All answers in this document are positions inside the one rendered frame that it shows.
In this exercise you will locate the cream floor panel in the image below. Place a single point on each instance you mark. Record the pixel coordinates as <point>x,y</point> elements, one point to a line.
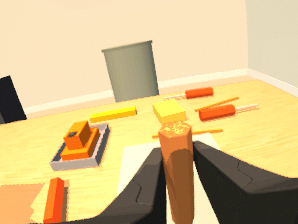
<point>133,157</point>

